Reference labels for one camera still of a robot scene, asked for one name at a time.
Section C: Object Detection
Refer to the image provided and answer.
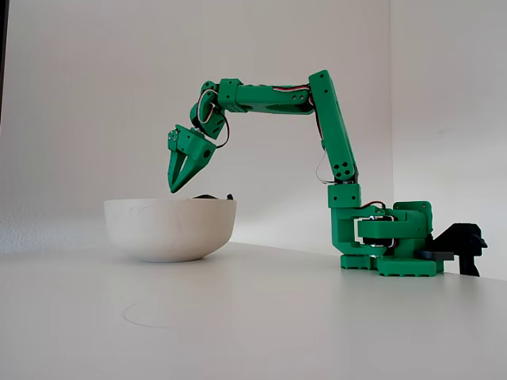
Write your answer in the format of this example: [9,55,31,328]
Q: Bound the white bowl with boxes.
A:
[103,198,238,264]

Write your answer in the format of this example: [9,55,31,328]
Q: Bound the black table clamp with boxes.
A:
[415,222,490,278]

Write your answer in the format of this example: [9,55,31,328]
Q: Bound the black object in bowl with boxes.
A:
[191,192,235,201]

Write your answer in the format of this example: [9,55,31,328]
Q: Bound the red white black servo cable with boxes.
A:
[357,203,398,251]
[196,88,231,150]
[314,138,336,185]

